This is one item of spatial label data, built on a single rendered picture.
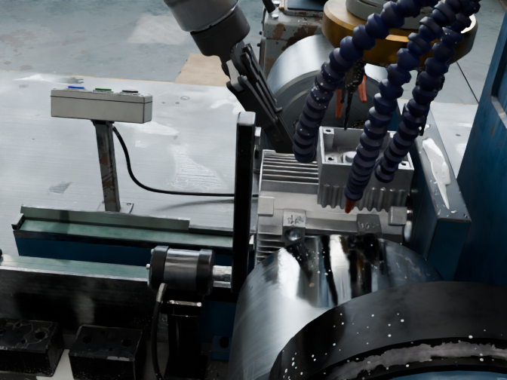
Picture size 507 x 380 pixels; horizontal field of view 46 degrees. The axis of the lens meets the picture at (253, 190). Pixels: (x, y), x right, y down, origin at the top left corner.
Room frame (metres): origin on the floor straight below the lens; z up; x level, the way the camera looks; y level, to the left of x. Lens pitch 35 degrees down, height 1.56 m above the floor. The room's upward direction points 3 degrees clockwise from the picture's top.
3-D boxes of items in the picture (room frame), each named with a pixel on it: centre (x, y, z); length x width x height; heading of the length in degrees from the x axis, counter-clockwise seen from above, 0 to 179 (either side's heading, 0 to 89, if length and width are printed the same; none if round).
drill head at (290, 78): (1.06, -0.14, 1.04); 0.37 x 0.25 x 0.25; 178
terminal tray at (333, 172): (0.70, -0.15, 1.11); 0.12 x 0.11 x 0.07; 89
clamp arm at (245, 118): (0.58, 0.01, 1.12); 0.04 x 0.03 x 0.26; 88
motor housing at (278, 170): (0.71, -0.11, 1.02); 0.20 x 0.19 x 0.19; 89
